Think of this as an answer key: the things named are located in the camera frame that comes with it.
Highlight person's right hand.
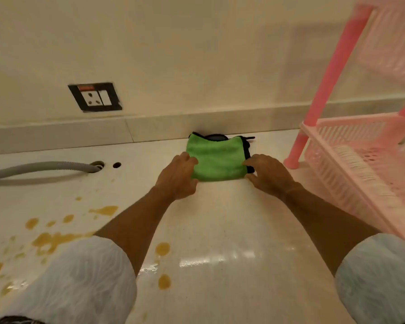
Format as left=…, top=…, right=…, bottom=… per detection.
left=243, top=154, right=303, bottom=200

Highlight person's left hand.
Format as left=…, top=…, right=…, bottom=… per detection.
left=155, top=152, right=199, bottom=201

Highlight green cloth with black trim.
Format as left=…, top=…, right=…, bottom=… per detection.
left=186, top=132, right=256, bottom=182

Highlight person's right forearm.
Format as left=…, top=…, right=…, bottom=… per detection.
left=278, top=184, right=381, bottom=277

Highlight person's left forearm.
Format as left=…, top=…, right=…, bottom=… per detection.
left=94, top=186, right=176, bottom=278

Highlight cream long brush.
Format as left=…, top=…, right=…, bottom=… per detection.
left=333, top=145, right=405, bottom=235

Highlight pink plastic shelf rack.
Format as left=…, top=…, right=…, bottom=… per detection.
left=283, top=0, right=405, bottom=248

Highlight brown liquid spill spots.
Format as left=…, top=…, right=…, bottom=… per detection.
left=0, top=196, right=172, bottom=317

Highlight white right shirt sleeve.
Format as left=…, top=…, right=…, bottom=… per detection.
left=334, top=232, right=405, bottom=324

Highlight white shirt sleeve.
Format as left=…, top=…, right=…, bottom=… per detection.
left=334, top=232, right=405, bottom=324
left=0, top=235, right=138, bottom=324

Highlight white left shirt sleeve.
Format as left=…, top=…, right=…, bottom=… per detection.
left=0, top=235, right=138, bottom=324

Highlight black wall socket plate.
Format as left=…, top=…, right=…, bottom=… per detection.
left=68, top=82, right=123, bottom=113

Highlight grey corrugated hose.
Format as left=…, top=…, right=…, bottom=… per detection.
left=0, top=161, right=104, bottom=186

